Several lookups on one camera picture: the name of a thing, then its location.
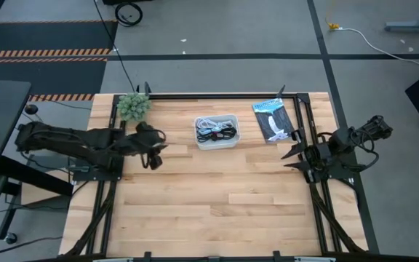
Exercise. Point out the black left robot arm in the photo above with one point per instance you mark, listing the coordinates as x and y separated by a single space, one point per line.
67 140

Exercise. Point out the white plastic bin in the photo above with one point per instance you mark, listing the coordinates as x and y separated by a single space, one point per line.
199 145

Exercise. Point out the black aluminium table frame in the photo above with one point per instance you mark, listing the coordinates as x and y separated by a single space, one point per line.
213 96

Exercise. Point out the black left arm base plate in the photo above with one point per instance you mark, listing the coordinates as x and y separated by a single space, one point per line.
93 176

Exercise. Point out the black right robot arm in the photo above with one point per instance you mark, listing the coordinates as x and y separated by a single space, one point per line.
373 129

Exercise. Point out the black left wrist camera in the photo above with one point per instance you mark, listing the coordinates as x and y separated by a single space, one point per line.
155 162

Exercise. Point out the grey metal table leg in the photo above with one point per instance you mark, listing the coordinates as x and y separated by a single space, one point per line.
413 26

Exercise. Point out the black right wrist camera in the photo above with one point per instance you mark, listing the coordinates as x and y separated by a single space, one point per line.
297 135

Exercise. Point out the black mat with hazard stripes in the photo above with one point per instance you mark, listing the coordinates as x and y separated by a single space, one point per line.
42 76
46 36

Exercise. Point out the black caster wheel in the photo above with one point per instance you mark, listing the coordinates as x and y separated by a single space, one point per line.
11 238

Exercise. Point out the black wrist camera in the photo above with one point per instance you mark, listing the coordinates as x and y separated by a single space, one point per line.
155 162
297 135

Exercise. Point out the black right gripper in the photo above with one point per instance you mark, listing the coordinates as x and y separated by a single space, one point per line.
318 162

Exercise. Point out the black desk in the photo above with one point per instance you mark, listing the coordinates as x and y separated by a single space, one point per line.
2 109

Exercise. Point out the green artificial plant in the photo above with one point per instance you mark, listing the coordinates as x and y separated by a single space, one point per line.
134 107

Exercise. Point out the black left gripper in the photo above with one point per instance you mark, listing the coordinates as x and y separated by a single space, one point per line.
145 140

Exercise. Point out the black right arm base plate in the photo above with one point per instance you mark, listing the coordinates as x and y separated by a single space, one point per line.
342 171

